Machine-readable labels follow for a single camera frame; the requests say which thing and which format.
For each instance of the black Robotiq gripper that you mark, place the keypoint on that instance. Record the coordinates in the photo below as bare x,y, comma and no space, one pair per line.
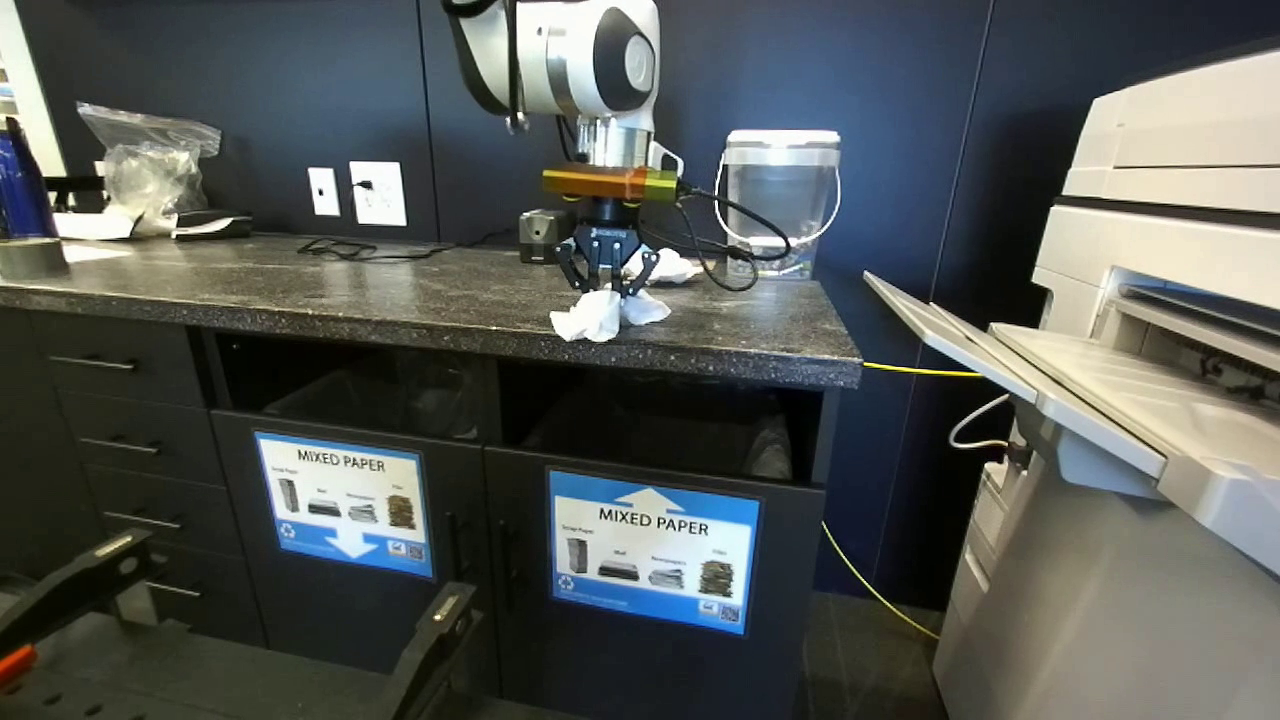
609,224

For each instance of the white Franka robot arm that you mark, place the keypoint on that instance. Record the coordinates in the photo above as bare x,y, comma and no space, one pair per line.
586,63

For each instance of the dark bin cabinet door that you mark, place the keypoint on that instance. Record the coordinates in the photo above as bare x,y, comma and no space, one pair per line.
784,600
347,614

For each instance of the clear plastic bucket white lid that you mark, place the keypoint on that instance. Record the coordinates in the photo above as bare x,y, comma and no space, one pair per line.
780,174

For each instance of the blue label with up arrow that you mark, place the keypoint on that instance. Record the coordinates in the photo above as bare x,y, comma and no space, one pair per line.
652,548

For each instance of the blue label with down arrow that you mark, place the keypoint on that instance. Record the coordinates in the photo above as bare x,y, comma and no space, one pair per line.
347,505

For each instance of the black flat device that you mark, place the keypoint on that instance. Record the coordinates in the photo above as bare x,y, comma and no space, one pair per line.
213,224

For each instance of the black stand bar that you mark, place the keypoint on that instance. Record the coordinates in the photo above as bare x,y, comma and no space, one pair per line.
435,643
82,583

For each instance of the crumpled clear plastic bag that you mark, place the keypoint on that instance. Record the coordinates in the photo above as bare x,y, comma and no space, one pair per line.
147,165

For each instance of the grey printer side tray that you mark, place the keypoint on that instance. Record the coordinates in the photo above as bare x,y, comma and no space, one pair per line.
1066,385

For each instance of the white paper stack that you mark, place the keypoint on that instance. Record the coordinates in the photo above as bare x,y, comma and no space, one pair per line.
103,224

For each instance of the blue bottle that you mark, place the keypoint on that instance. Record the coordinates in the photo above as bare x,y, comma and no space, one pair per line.
20,187

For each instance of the large white office printer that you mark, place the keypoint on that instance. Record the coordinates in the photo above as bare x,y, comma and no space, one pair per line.
1135,600

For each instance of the large white wall outlet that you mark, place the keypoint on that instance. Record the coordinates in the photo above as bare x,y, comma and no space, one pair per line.
376,194

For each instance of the small white wall plate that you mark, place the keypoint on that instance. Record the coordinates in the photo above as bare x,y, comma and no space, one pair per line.
325,191

